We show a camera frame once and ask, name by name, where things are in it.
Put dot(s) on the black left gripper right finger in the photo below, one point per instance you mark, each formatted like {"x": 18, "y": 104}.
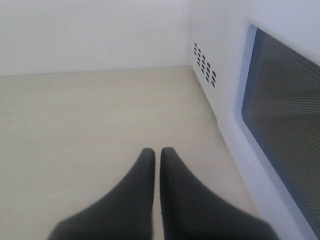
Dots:
{"x": 190, "y": 211}

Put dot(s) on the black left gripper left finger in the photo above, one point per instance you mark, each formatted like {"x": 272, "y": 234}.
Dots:
{"x": 125, "y": 213}

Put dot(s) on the white microwave door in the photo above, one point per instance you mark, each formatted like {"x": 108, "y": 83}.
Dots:
{"x": 269, "y": 109}

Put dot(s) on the white Midea microwave oven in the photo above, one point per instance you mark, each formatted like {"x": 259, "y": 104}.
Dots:
{"x": 208, "y": 28}

